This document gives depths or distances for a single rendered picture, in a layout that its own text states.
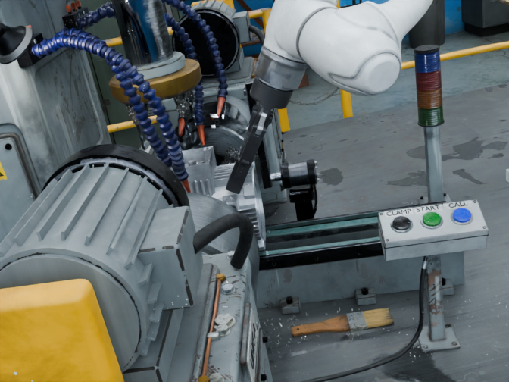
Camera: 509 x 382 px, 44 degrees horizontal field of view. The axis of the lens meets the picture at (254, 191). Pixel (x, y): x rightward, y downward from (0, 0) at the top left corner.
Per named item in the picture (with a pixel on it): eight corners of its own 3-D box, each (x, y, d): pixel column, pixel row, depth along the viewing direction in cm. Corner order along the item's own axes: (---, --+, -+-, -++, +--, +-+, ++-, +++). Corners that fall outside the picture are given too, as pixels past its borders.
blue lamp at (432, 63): (417, 74, 148) (416, 55, 146) (413, 68, 153) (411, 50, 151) (443, 70, 147) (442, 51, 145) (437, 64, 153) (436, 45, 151)
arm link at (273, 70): (261, 50, 109) (250, 81, 112) (310, 68, 110) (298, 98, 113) (263, 39, 117) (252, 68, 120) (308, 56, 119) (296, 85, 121)
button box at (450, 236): (384, 261, 108) (383, 242, 104) (378, 230, 113) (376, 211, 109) (486, 248, 106) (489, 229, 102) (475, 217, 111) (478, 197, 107)
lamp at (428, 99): (420, 111, 152) (418, 92, 150) (415, 103, 157) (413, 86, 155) (444, 107, 151) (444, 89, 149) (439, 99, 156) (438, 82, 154)
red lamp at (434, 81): (418, 92, 150) (417, 74, 148) (413, 86, 155) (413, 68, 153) (444, 89, 149) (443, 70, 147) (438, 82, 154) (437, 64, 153)
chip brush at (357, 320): (293, 341, 125) (292, 337, 125) (291, 325, 130) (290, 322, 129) (395, 324, 124) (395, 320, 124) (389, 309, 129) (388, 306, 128)
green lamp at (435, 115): (421, 128, 153) (420, 111, 152) (416, 120, 159) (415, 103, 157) (446, 124, 153) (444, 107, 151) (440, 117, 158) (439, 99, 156)
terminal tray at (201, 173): (158, 205, 129) (150, 173, 126) (166, 183, 138) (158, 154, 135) (216, 196, 128) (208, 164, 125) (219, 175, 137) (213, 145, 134)
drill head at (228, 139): (170, 231, 152) (145, 136, 142) (192, 165, 189) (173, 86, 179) (272, 217, 149) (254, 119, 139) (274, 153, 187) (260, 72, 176)
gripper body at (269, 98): (257, 69, 120) (240, 112, 123) (254, 81, 112) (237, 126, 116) (293, 82, 120) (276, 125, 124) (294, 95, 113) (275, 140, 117)
